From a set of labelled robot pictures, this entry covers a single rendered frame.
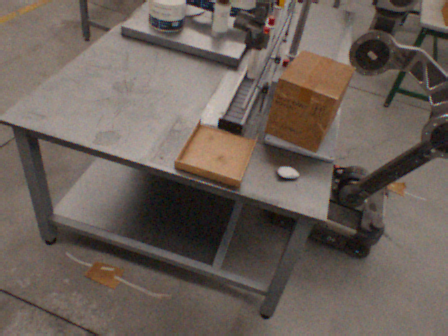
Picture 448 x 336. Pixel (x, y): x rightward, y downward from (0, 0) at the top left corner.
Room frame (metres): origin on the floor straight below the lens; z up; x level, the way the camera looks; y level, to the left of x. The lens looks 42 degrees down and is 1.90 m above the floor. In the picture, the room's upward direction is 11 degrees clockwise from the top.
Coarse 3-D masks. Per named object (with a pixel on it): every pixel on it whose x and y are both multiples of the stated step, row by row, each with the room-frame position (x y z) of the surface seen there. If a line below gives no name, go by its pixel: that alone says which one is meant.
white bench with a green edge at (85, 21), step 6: (84, 0) 3.42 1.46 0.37; (144, 0) 3.27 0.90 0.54; (84, 6) 3.41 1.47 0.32; (84, 12) 3.41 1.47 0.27; (84, 18) 3.41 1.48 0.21; (84, 24) 3.41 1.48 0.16; (90, 24) 3.41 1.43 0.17; (96, 24) 3.40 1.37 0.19; (102, 24) 3.41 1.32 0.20; (84, 30) 3.42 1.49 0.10; (108, 30) 3.37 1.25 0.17; (84, 36) 3.42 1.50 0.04; (90, 36) 3.45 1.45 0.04
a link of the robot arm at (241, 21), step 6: (240, 12) 1.65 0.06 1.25; (258, 12) 1.61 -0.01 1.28; (264, 12) 1.61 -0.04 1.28; (240, 18) 1.64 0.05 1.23; (246, 18) 1.64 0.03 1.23; (252, 18) 1.63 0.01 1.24; (258, 18) 1.61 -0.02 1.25; (234, 24) 1.64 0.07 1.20; (240, 24) 1.63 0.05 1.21; (246, 24) 1.63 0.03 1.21; (240, 30) 1.64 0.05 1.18
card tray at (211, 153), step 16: (208, 128) 1.40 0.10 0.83; (192, 144) 1.27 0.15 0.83; (208, 144) 1.29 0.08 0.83; (224, 144) 1.31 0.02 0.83; (240, 144) 1.33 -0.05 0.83; (176, 160) 1.12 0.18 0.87; (192, 160) 1.17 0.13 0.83; (208, 160) 1.19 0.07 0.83; (224, 160) 1.21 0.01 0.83; (240, 160) 1.23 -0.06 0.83; (208, 176) 1.10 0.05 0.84; (224, 176) 1.09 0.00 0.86; (240, 176) 1.14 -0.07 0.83
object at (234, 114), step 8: (288, 16) 2.65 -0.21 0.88; (280, 32) 2.40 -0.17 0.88; (272, 40) 2.27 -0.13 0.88; (248, 80) 1.77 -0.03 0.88; (240, 88) 1.69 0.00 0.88; (248, 88) 1.70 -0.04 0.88; (256, 88) 1.77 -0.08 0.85; (240, 96) 1.62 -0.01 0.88; (232, 104) 1.54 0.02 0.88; (240, 104) 1.55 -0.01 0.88; (248, 104) 1.57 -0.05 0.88; (232, 112) 1.48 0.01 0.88; (240, 112) 1.49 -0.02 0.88; (232, 120) 1.42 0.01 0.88; (240, 120) 1.43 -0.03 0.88
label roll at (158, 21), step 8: (152, 0) 2.13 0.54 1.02; (160, 0) 2.15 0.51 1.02; (168, 0) 2.17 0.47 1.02; (176, 0) 2.20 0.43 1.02; (184, 0) 2.22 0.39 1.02; (152, 8) 2.13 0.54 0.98; (160, 8) 2.11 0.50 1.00; (168, 8) 2.12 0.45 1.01; (176, 8) 2.14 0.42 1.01; (184, 8) 2.20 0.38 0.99; (152, 16) 2.13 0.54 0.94; (160, 16) 2.11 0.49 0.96; (168, 16) 2.12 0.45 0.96; (176, 16) 2.14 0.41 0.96; (184, 16) 2.20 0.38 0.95; (152, 24) 2.13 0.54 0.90; (160, 24) 2.11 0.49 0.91; (168, 24) 2.12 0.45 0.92; (176, 24) 2.14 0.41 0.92; (184, 24) 2.22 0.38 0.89
